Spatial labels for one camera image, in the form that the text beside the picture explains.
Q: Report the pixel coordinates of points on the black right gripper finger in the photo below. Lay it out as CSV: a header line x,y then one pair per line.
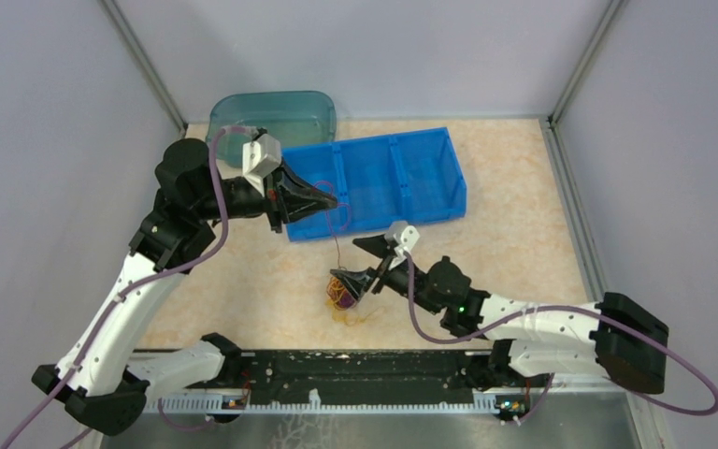
x,y
377,246
348,287

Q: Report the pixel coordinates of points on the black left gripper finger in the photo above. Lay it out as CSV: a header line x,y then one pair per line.
x,y
298,208
294,186

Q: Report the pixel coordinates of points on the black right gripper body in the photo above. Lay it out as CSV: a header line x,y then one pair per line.
x,y
396,278

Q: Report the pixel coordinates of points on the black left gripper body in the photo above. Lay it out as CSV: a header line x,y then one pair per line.
x,y
275,200

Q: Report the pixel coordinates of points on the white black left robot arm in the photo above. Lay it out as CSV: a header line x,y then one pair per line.
x,y
96,381

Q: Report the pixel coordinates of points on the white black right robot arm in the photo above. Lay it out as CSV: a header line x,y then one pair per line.
x,y
611,338

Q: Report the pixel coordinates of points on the teal transparent plastic tub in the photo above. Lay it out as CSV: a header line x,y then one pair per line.
x,y
294,118

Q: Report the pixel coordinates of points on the blue three-compartment plastic bin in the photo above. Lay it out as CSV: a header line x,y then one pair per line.
x,y
412,176

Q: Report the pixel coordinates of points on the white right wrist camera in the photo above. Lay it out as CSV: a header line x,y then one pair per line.
x,y
402,237

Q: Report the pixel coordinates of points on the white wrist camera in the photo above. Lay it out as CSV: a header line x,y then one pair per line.
x,y
260,157
402,237

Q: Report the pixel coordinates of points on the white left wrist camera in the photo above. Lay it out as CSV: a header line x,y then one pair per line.
x,y
260,157

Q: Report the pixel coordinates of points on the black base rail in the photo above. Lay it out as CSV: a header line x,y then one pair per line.
x,y
375,378

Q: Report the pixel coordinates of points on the grey slotted cable duct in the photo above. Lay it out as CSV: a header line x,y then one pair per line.
x,y
216,404

